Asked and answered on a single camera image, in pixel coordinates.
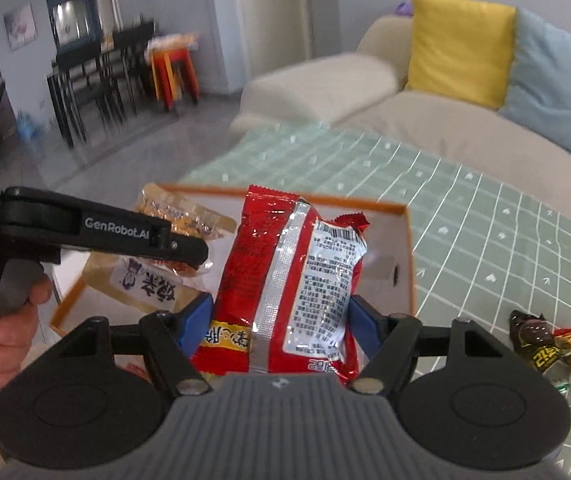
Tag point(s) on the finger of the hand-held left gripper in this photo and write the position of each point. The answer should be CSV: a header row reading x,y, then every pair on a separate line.
x,y
185,250

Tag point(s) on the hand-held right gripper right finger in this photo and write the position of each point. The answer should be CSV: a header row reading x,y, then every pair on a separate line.
x,y
365,327

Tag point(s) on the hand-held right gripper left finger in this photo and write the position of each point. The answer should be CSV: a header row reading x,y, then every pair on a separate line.
x,y
195,325

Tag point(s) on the clear peanut snack packet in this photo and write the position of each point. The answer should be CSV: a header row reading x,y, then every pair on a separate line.
x,y
190,215

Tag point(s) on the large red snack packet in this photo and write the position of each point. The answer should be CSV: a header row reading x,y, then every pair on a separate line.
x,y
260,260

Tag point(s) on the orange cardboard box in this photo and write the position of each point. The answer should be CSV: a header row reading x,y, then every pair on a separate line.
x,y
388,250

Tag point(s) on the person's left hand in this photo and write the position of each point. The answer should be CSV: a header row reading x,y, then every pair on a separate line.
x,y
10,345

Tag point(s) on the blue water bottle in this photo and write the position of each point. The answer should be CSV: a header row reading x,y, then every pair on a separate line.
x,y
25,127

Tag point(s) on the black dining chair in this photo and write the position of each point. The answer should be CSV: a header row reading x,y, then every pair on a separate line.
x,y
80,95
133,60

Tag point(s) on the green checked tablecloth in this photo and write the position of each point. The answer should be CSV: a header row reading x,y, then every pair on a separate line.
x,y
465,240

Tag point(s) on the dark brown snack packet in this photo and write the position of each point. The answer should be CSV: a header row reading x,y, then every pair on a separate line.
x,y
535,335

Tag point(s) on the red stool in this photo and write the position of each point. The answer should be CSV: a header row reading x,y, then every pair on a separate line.
x,y
175,67

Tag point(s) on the beige sofa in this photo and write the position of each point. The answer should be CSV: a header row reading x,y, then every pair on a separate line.
x,y
415,120

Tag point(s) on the white door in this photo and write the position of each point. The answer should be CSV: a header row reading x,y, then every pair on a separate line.
x,y
275,20

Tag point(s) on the yellow pillow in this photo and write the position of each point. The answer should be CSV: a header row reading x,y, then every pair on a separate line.
x,y
460,45

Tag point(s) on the light blue pillow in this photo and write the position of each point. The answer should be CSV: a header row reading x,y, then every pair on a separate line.
x,y
560,90

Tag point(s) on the purple plush toy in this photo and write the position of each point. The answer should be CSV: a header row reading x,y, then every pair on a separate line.
x,y
404,8

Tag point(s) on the small wall picture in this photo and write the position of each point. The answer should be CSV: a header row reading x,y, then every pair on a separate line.
x,y
20,25

